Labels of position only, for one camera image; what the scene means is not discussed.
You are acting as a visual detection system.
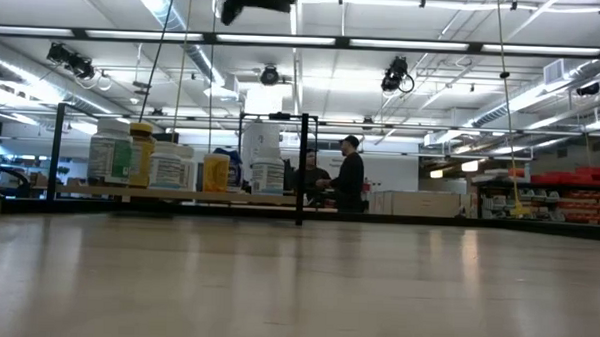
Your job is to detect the orange bottle with white cap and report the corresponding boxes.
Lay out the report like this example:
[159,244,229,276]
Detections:
[201,152,231,194]

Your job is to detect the black hanging cable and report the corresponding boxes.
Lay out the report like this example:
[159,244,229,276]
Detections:
[138,0,178,125]

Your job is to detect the black overhead beam with lights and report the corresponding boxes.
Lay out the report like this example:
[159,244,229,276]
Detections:
[0,23,600,61]

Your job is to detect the shelving with red bins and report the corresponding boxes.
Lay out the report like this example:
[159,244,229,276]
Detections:
[470,162,600,226]

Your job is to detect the white low cabinets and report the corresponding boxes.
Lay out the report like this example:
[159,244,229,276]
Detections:
[366,189,473,220]

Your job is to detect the blue medicine bottle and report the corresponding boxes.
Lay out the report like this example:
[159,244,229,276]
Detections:
[211,146,244,192]

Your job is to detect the thin tan hanging cable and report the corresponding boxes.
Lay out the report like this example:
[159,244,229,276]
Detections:
[170,0,195,131]

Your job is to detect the person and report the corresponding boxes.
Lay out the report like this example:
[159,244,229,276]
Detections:
[291,147,335,209]
[315,132,368,215]

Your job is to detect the yellow hanging cord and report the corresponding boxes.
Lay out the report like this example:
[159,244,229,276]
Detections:
[486,0,540,219]

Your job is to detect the black ceiling-hung device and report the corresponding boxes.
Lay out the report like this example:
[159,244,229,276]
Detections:
[380,54,416,95]
[45,42,98,81]
[576,81,600,98]
[259,64,282,88]

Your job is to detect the wooden shelf with black frame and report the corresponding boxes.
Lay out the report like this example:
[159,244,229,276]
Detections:
[45,102,321,228]

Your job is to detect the amber bottle with yellow cap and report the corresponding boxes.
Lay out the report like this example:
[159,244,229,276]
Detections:
[127,121,158,188]

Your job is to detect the green label bottle white cap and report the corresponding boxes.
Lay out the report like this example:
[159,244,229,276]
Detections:
[86,116,136,188]

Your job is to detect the white medicine bottle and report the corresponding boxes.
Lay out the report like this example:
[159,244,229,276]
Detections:
[250,146,287,196]
[178,143,199,192]
[147,140,186,190]

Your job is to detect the white ceiling vent unit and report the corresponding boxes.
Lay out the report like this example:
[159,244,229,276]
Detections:
[542,57,578,87]

